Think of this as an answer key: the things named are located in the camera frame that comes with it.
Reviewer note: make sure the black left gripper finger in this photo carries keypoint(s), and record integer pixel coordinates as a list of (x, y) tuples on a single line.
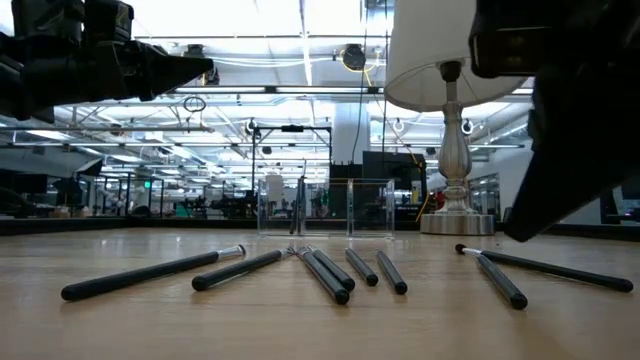
[(170, 72)]

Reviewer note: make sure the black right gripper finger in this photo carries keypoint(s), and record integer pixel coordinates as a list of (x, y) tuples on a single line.
[(575, 160)]

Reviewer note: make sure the black spoolie brush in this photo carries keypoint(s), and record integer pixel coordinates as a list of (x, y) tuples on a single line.
[(560, 270)]

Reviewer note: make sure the round hanging lamp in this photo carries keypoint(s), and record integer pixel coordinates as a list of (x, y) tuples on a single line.
[(467, 127), (398, 125)]

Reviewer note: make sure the white shade silver table lamp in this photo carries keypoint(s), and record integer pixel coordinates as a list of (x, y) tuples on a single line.
[(452, 150)]

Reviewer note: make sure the long light strip fixture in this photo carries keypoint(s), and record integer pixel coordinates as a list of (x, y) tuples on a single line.
[(300, 90)]

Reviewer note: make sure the robot workstation row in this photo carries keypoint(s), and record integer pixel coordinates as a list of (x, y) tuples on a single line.
[(225, 205)]

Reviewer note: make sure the black equipment cabinet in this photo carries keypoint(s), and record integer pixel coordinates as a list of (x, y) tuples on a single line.
[(395, 170)]

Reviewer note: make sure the clear acrylic organizer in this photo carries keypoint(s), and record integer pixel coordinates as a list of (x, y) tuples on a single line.
[(350, 210)]

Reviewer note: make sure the black gantry frame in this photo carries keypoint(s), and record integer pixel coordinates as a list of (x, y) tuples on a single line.
[(292, 128)]

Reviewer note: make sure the black aluminium table frame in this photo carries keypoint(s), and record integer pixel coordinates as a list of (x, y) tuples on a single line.
[(100, 226)]

